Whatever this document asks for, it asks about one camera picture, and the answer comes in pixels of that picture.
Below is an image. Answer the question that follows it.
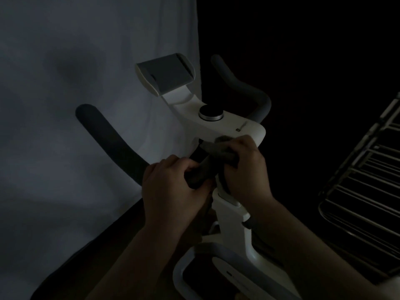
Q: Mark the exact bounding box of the person's left hand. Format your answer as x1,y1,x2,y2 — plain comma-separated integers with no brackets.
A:
142,155,215,235

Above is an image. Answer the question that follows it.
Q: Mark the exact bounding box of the person's right hand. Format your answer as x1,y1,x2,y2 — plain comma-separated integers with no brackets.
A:
215,135,278,216

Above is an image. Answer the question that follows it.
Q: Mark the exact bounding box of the grey cleaning cloth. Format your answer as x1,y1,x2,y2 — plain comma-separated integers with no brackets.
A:
184,135,240,188

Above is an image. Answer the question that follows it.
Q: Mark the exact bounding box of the white exercise bike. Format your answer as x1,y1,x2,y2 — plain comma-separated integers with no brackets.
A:
75,52,300,300

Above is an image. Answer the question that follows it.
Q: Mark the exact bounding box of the person's right forearm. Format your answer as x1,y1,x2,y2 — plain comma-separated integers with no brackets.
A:
250,198,400,300

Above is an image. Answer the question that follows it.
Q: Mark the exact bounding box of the person's left forearm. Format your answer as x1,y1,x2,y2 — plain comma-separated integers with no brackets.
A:
87,221,200,300

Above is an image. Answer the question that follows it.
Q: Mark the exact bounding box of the metal drying rack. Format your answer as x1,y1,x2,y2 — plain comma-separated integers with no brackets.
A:
318,93,400,278

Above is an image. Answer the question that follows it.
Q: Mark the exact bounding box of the grey white tablet holder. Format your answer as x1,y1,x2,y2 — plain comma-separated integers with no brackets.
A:
135,52,195,97

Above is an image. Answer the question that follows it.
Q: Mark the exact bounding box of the white hanging sheet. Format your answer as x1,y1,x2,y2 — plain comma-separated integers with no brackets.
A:
0,0,204,300

